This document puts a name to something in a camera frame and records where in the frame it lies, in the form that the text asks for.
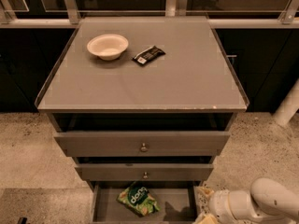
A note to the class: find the middle grey drawer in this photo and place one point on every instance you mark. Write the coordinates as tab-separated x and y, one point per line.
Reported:
144	171

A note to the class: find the grey drawer cabinet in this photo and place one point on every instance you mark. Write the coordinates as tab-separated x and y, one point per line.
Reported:
192	87

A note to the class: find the top grey drawer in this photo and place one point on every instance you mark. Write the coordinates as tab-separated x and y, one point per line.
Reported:
142	144

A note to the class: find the white paper bowl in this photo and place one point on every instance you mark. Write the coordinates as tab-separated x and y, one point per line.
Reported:
108	47

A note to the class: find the black snack bar wrapper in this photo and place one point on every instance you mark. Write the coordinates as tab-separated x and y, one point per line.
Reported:
148	55

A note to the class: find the white pillar base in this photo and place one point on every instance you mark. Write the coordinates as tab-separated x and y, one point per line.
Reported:
288	106

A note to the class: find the metal window railing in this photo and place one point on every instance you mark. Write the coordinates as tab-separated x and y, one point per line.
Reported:
221	14

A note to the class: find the bottom grey drawer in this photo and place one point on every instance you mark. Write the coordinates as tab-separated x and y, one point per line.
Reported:
177	202

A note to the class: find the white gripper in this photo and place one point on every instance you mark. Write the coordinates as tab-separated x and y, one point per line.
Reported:
219	203

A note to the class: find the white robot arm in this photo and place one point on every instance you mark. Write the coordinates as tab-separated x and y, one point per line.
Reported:
266	202

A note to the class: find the green rice chip bag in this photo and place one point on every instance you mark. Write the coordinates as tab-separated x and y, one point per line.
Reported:
138	198

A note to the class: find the grey drawer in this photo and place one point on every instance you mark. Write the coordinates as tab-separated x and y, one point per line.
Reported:
144	171
177	202
142	144

